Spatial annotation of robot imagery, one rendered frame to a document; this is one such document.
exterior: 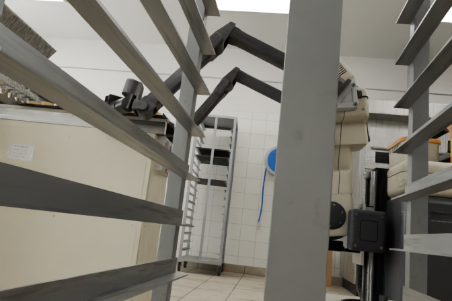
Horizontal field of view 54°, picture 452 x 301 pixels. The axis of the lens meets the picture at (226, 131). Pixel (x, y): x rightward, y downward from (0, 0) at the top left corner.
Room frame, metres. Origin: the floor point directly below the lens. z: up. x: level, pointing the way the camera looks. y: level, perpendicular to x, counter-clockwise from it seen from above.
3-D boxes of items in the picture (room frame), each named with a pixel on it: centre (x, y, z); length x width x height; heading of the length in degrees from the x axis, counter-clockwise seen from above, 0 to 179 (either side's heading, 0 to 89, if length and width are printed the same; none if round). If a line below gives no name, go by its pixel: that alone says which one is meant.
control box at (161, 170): (1.87, 0.24, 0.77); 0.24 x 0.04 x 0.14; 175
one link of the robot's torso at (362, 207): (1.73, -0.48, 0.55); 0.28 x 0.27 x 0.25; 174
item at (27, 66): (0.57, 0.10, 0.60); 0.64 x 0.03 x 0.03; 171
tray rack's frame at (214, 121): (5.41, 0.11, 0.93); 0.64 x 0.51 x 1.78; 176
